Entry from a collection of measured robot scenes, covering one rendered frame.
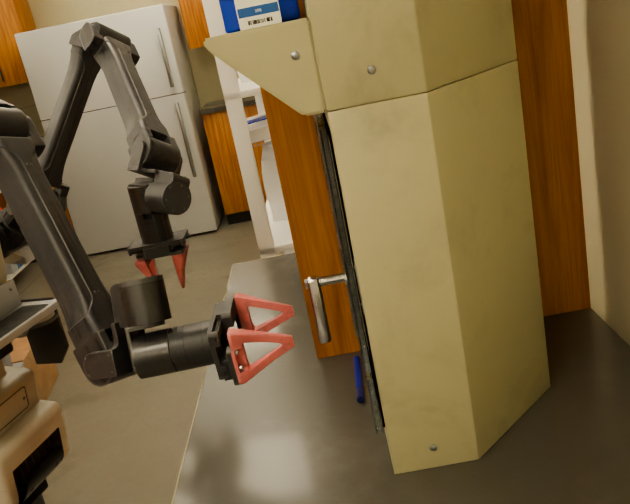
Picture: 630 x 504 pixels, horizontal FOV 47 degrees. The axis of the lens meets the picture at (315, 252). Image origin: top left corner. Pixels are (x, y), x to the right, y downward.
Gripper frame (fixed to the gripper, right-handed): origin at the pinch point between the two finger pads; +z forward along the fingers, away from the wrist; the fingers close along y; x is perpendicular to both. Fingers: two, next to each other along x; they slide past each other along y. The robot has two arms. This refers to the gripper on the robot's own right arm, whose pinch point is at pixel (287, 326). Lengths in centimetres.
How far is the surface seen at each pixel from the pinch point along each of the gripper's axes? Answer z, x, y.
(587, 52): 54, -22, 33
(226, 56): 1.1, -34.0, -5.6
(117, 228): -164, 91, 484
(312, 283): 4.4, -5.3, -1.1
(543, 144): 45, -9, 31
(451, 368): 19.0, 7.5, -5.6
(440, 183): 21.2, -15.6, -5.6
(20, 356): -148, 84, 226
